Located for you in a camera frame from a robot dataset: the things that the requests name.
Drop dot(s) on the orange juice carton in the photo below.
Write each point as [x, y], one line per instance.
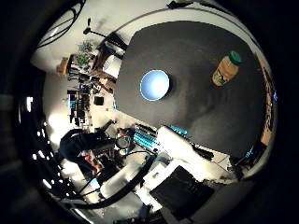
[225, 71]

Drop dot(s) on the teal ribbed tube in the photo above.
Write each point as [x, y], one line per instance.
[144, 140]

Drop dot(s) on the blue bowl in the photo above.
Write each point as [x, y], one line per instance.
[154, 85]

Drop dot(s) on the cluttered equipment rack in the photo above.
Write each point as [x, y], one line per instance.
[79, 105]

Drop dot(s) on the black camera tripod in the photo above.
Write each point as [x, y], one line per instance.
[93, 32]

